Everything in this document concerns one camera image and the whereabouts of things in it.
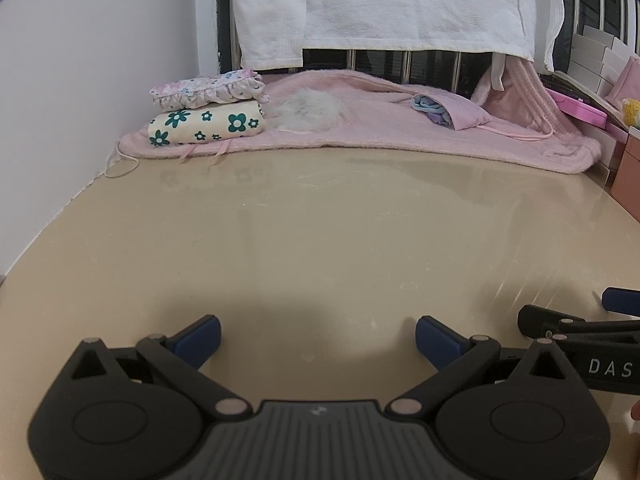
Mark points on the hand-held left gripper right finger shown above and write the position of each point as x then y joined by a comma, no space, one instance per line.
435,340

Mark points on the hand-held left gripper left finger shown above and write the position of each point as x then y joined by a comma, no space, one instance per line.
197,337

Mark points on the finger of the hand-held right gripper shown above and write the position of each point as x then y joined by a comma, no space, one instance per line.
622,301
542,320

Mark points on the pink floral garment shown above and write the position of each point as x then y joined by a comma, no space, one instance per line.
210,87

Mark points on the person's right hand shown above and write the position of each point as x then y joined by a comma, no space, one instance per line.
636,410

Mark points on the terracotta box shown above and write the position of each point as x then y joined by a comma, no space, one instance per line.
629,170

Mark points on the yellow and white plush toy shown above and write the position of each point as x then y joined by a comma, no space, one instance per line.
632,112

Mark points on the bright pink flat case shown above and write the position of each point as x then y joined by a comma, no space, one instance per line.
580,109

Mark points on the cream garment with green flowers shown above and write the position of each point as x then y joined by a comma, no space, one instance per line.
200,122

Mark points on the pink pouch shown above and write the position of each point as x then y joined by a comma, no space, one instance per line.
627,82

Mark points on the pink ribbed knit garment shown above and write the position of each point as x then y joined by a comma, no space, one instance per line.
520,95

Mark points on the pink fuzzy blanket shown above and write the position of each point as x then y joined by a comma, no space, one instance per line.
360,120

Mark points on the stack of white boxes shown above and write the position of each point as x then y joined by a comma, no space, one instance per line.
590,55

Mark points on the white fur tuft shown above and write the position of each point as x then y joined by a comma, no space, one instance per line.
310,110

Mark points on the white hanging garment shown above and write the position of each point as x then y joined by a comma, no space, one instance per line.
400,0

